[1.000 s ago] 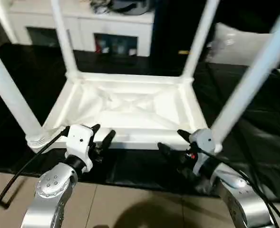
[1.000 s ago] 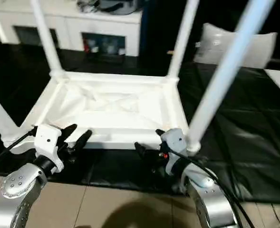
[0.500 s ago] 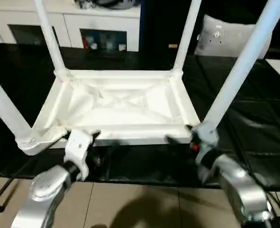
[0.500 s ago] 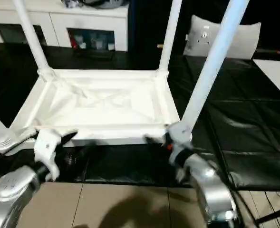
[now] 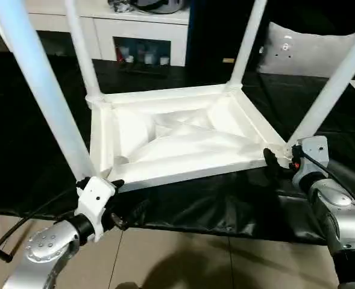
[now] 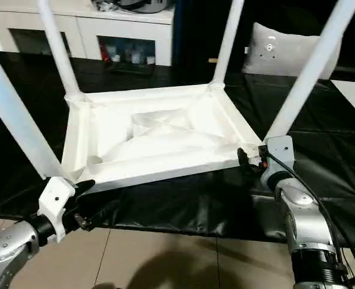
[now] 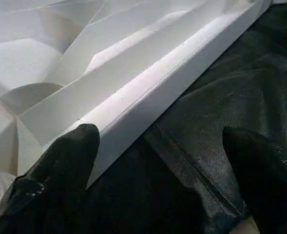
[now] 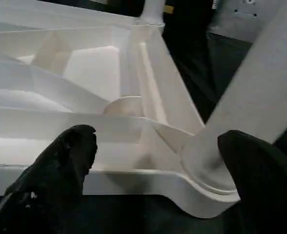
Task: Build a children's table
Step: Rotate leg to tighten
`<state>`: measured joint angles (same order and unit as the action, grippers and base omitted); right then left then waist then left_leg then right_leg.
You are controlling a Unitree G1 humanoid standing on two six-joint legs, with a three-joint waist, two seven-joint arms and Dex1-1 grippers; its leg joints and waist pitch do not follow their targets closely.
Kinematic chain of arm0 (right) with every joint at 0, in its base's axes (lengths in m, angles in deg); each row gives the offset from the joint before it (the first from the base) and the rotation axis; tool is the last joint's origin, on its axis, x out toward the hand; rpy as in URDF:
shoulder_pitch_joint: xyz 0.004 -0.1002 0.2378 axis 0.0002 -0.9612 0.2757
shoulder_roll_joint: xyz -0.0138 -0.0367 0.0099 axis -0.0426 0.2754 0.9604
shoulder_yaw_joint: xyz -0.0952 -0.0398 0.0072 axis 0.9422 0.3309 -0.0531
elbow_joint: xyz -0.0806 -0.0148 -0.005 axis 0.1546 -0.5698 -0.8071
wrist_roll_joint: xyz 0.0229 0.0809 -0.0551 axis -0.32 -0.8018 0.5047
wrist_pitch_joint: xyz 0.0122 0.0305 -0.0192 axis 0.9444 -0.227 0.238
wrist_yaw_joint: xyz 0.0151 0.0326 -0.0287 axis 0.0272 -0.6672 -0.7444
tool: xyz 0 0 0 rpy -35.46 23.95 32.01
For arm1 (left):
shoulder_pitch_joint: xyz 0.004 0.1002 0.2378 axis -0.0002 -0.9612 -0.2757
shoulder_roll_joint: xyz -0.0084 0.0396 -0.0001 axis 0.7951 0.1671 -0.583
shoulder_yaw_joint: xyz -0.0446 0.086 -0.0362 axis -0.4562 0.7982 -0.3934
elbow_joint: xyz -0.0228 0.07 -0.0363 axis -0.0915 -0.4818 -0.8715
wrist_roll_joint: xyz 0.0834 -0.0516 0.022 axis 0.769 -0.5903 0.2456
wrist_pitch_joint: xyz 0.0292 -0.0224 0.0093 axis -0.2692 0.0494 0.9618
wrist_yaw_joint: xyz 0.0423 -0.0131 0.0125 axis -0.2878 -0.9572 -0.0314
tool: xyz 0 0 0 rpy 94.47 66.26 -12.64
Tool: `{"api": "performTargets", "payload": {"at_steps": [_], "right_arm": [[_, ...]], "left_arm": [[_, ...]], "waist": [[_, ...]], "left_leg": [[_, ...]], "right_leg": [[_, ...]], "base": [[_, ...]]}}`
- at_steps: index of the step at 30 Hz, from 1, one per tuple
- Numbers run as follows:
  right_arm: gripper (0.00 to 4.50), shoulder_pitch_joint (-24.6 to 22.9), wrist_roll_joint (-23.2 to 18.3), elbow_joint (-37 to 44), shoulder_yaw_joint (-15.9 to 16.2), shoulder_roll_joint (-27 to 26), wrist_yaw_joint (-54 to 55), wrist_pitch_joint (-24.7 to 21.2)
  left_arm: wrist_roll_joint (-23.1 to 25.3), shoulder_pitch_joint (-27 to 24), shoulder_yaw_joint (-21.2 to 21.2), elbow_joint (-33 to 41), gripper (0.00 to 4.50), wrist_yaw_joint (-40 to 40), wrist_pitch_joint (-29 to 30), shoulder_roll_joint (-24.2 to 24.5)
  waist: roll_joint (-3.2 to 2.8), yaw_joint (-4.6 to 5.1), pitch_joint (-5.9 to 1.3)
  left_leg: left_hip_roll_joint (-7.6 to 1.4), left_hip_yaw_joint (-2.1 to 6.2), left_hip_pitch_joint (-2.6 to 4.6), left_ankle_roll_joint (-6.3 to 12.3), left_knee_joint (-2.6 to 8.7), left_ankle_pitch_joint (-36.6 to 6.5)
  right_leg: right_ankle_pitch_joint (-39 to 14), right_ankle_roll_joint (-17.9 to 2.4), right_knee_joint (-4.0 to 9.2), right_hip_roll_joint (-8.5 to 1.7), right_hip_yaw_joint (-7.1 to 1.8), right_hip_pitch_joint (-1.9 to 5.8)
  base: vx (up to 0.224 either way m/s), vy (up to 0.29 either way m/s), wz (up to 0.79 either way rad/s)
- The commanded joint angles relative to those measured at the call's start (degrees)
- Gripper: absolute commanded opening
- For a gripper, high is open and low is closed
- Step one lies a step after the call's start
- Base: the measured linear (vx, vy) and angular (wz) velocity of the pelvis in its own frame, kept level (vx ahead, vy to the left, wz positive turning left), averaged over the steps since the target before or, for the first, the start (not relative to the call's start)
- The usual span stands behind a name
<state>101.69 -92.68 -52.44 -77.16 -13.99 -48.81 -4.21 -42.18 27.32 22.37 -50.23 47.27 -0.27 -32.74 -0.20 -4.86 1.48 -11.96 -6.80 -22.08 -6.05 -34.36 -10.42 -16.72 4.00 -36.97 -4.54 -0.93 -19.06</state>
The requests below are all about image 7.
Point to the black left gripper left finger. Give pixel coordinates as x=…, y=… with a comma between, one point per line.
x=50, y=190

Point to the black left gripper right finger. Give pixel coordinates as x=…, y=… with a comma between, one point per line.
x=270, y=185

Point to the white plastic table top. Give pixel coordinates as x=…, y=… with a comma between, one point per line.
x=109, y=63

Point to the black work mat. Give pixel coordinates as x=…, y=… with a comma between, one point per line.
x=221, y=122

